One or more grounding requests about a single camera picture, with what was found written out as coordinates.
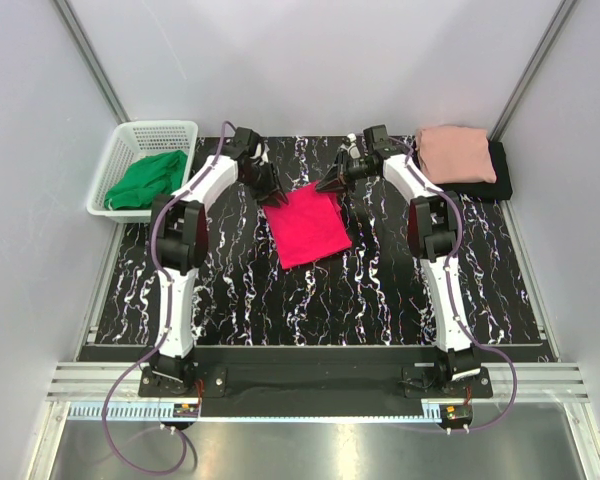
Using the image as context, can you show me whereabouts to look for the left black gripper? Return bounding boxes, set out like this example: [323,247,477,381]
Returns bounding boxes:
[239,161,287,209]

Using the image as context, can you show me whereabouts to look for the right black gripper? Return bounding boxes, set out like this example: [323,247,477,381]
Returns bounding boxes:
[313,150,376,195]

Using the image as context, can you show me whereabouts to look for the red t-shirt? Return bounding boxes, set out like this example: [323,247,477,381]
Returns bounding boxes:
[263,182,352,270]

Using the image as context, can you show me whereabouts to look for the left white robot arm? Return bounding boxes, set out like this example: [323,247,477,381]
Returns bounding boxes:
[146,127,288,396]

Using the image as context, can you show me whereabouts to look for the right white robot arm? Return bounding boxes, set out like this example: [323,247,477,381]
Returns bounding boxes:
[316,125,481,397]

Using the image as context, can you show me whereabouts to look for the green t-shirt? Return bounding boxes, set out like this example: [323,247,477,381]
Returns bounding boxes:
[104,150,188,210]

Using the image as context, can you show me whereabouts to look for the black marble table mat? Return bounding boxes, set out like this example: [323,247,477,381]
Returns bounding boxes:
[82,135,556,347]

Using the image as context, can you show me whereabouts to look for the folded pink t-shirt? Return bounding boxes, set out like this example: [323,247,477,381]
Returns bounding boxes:
[416,125,497,185]

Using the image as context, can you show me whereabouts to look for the white plastic basket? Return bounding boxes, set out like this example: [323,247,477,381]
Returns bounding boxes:
[86,120,198,224]

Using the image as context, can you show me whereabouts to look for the folded black t-shirt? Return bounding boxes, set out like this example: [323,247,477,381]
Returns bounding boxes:
[437,141,513,203]

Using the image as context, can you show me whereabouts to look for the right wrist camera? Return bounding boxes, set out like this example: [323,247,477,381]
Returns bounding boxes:
[342,133,360,159]

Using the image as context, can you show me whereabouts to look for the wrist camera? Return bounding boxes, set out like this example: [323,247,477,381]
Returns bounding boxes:
[342,133,360,159]
[250,142,269,165]

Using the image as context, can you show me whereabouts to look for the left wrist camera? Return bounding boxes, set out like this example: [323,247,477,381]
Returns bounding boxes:
[250,142,269,165]

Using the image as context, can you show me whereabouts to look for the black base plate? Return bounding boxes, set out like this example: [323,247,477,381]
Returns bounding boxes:
[138,346,493,421]

